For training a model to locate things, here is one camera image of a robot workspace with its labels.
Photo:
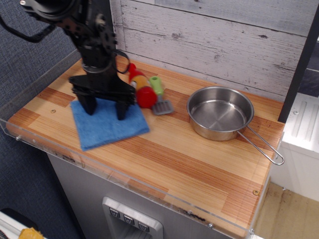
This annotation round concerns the clear acrylic table guard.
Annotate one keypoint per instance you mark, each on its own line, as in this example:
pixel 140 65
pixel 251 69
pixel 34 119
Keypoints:
pixel 234 169

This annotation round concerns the dark right frame post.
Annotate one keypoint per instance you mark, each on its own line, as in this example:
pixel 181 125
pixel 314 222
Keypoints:
pixel 301 68

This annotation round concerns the white ribbed appliance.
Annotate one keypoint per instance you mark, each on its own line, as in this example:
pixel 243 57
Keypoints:
pixel 300 148

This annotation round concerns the green handled grey toy spatula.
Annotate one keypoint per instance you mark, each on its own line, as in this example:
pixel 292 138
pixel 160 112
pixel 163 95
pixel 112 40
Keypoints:
pixel 161 107

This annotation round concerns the silver dispenser button panel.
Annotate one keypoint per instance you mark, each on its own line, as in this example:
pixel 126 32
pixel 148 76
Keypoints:
pixel 127 223

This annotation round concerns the blue dishtowel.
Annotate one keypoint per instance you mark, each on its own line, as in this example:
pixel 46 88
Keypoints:
pixel 103 127

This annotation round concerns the red yellow toy bottle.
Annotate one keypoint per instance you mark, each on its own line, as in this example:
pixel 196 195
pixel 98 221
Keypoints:
pixel 145 95

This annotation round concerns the yellow object at corner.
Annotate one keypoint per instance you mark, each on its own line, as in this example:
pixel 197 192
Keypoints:
pixel 30 233

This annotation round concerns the grey toy kitchen cabinet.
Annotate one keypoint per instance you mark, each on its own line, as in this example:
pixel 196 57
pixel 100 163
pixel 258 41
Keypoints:
pixel 186 210

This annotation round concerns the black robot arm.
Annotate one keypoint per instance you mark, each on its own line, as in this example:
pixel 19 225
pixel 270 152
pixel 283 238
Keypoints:
pixel 86 22

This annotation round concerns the stainless steel pan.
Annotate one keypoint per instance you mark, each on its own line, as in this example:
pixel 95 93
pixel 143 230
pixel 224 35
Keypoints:
pixel 221 114

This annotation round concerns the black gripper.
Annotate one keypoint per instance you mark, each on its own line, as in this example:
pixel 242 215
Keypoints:
pixel 102 81

